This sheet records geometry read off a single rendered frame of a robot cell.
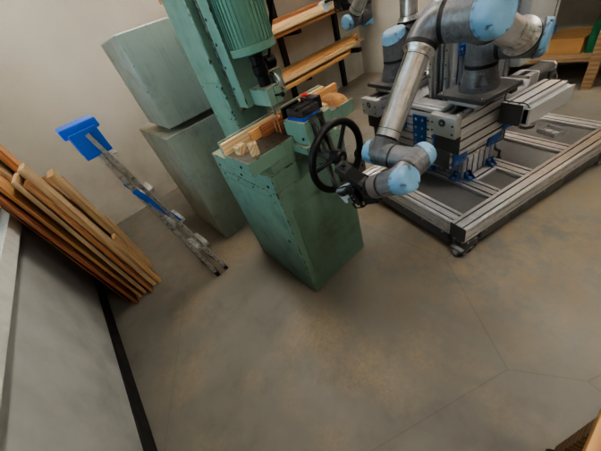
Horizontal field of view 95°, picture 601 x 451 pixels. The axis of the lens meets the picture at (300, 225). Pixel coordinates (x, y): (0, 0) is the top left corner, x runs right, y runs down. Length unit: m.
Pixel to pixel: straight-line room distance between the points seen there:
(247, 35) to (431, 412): 1.55
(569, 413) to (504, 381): 0.19
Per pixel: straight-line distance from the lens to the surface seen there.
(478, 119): 1.46
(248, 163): 1.08
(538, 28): 1.32
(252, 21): 1.18
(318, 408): 1.41
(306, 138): 1.11
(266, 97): 1.24
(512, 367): 1.49
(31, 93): 3.32
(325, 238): 1.50
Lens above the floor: 1.33
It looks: 39 degrees down
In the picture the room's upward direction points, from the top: 20 degrees counter-clockwise
